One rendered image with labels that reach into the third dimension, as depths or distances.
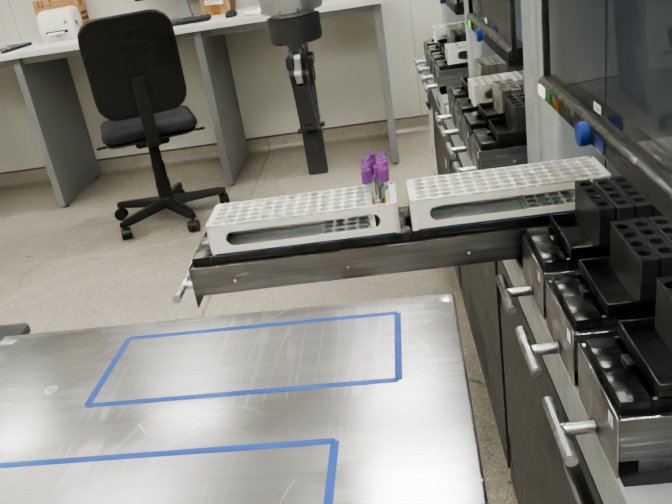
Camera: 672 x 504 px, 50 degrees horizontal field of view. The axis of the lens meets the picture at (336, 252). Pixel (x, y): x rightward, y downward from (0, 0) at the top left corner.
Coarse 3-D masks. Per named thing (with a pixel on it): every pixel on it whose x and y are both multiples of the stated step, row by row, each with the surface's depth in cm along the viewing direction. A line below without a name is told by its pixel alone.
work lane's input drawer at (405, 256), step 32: (480, 224) 109; (512, 224) 109; (544, 224) 109; (224, 256) 113; (256, 256) 113; (288, 256) 112; (320, 256) 111; (352, 256) 111; (384, 256) 111; (416, 256) 110; (448, 256) 110; (480, 256) 110; (512, 256) 110; (192, 288) 121; (224, 288) 114; (256, 288) 114
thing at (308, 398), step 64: (192, 320) 94; (256, 320) 91; (320, 320) 89; (384, 320) 86; (448, 320) 84; (0, 384) 86; (64, 384) 84; (128, 384) 82; (192, 384) 80; (256, 384) 78; (320, 384) 76; (384, 384) 75; (448, 384) 73; (0, 448) 74; (64, 448) 73; (128, 448) 71; (192, 448) 70; (256, 448) 68; (320, 448) 67; (384, 448) 66; (448, 448) 64
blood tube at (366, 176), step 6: (366, 174) 107; (366, 180) 108; (372, 180) 108; (366, 186) 108; (366, 192) 109; (372, 192) 109; (366, 198) 109; (372, 198) 109; (372, 204) 110; (372, 216) 110; (372, 222) 111; (378, 222) 111
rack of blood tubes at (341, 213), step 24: (312, 192) 119; (336, 192) 118; (360, 192) 116; (216, 216) 115; (240, 216) 115; (264, 216) 113; (288, 216) 110; (312, 216) 110; (336, 216) 110; (360, 216) 116; (384, 216) 110; (216, 240) 112; (240, 240) 120; (264, 240) 118; (288, 240) 112; (312, 240) 112
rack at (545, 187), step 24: (504, 168) 116; (528, 168) 114; (552, 168) 114; (576, 168) 112; (600, 168) 109; (408, 192) 112; (432, 192) 112; (456, 192) 110; (480, 192) 108; (504, 192) 108; (528, 192) 108; (552, 192) 114; (432, 216) 117; (456, 216) 115; (480, 216) 109; (504, 216) 109
